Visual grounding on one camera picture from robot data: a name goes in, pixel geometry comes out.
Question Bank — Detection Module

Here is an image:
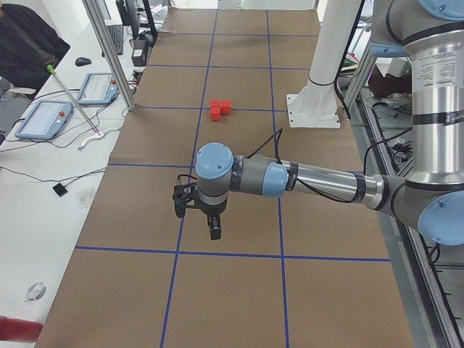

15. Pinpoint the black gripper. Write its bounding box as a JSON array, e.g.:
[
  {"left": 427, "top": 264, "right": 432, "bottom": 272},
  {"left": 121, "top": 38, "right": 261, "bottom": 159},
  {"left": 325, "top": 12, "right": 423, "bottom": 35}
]
[{"left": 199, "top": 202, "right": 227, "bottom": 240}]

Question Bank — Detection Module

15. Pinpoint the red block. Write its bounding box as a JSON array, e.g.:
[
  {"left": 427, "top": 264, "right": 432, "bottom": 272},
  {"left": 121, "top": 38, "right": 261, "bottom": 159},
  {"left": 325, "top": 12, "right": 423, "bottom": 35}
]
[
  {"left": 210, "top": 106, "right": 222, "bottom": 122},
  {"left": 220, "top": 99, "right": 232, "bottom": 115},
  {"left": 210, "top": 99, "right": 221, "bottom": 108}
]

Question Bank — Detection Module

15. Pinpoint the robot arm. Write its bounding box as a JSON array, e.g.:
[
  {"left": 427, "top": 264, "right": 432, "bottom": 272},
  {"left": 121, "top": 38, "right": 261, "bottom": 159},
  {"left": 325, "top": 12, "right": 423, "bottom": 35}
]
[
  {"left": 370, "top": 1, "right": 463, "bottom": 57},
  {"left": 191, "top": 1, "right": 463, "bottom": 246}
]

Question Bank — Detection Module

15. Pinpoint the white curved plastic part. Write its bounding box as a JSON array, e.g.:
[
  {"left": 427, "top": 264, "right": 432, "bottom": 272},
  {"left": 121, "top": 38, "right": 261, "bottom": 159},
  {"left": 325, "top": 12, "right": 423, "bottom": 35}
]
[{"left": 78, "top": 127, "right": 121, "bottom": 150}]

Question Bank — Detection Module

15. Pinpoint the small black square pad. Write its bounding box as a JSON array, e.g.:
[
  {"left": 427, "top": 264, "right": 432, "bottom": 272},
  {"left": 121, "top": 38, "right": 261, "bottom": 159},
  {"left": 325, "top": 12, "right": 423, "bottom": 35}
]
[{"left": 52, "top": 183, "right": 68, "bottom": 197}]

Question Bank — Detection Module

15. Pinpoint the far blue teach pendant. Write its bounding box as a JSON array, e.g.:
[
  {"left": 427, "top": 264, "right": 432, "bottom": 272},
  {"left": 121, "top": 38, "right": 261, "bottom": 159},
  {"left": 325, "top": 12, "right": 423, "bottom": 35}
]
[{"left": 77, "top": 72, "right": 119, "bottom": 107}]

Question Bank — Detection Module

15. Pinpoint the blue teach pendant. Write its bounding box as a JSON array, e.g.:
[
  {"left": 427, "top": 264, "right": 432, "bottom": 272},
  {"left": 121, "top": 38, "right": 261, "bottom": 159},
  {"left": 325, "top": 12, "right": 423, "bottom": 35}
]
[
  {"left": 15, "top": 101, "right": 73, "bottom": 140},
  {"left": 77, "top": 72, "right": 119, "bottom": 107}
]

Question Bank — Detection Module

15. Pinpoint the black power box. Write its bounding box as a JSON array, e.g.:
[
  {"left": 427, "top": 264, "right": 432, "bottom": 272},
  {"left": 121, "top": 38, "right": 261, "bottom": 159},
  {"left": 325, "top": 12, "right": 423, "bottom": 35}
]
[{"left": 131, "top": 39, "right": 147, "bottom": 67}]

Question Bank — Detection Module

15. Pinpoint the clear tape roll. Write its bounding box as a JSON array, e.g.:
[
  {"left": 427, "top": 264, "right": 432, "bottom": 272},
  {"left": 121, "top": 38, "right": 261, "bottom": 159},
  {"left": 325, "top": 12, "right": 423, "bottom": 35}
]
[{"left": 25, "top": 282, "right": 46, "bottom": 302}]

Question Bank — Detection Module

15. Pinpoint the near blue teach pendant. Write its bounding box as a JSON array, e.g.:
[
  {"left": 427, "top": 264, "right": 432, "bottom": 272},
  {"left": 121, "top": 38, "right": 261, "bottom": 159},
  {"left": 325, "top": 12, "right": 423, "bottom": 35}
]
[{"left": 15, "top": 101, "right": 73, "bottom": 140}]

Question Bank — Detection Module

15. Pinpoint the black computer mouse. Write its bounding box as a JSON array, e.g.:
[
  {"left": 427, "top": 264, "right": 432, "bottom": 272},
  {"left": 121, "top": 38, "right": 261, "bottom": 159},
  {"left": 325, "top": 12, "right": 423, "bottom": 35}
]
[{"left": 75, "top": 57, "right": 92, "bottom": 67}]

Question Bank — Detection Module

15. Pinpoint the black keyboard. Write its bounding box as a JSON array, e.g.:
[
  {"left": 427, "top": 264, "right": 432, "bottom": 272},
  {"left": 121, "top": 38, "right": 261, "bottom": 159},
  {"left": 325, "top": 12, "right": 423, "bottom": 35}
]
[{"left": 106, "top": 25, "right": 124, "bottom": 55}]

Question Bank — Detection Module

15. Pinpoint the metal rod green tip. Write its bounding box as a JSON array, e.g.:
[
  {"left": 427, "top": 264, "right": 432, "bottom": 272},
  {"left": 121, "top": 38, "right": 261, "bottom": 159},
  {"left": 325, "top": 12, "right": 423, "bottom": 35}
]
[{"left": 46, "top": 65, "right": 100, "bottom": 136}]

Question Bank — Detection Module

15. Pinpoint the red object at corner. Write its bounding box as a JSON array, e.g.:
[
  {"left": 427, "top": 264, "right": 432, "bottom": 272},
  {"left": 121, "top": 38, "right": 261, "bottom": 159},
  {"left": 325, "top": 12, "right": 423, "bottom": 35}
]
[{"left": 1, "top": 315, "right": 43, "bottom": 344}]

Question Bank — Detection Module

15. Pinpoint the person in black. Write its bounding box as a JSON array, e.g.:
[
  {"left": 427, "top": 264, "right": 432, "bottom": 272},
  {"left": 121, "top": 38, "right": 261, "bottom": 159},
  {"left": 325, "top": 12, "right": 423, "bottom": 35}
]
[{"left": 1, "top": 3, "right": 70, "bottom": 91}]

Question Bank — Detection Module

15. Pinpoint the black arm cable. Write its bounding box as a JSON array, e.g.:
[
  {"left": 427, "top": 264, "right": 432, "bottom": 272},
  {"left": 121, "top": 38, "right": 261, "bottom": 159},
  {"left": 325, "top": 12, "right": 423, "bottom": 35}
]
[{"left": 249, "top": 127, "right": 352, "bottom": 203}]

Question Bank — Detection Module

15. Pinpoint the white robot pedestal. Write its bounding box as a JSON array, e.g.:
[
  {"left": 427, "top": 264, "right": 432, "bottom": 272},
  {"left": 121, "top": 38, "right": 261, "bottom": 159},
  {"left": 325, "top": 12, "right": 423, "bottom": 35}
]
[{"left": 286, "top": 0, "right": 363, "bottom": 128}]

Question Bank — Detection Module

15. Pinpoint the aluminium frame post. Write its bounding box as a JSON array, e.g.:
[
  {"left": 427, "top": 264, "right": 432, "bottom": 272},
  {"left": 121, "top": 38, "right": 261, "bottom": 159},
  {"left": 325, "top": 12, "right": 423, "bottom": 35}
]
[{"left": 83, "top": 0, "right": 136, "bottom": 111}]

